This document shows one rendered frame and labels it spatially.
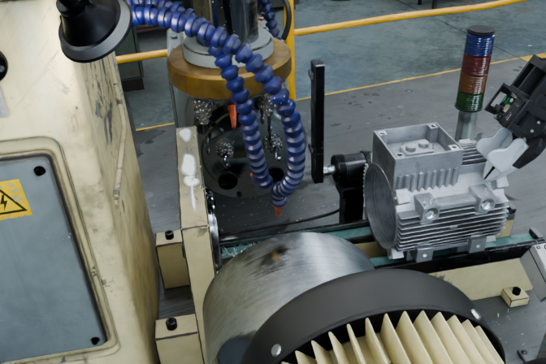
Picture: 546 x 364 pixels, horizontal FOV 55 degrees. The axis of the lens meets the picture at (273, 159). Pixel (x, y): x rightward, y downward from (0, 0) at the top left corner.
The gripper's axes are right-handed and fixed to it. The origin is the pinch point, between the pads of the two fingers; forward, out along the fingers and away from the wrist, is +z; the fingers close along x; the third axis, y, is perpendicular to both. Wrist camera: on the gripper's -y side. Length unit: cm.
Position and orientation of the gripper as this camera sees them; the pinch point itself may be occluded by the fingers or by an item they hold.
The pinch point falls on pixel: (493, 175)
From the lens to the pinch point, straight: 97.1
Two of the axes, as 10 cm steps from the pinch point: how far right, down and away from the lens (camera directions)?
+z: -4.6, 8.0, 3.9
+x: 1.8, 5.2, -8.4
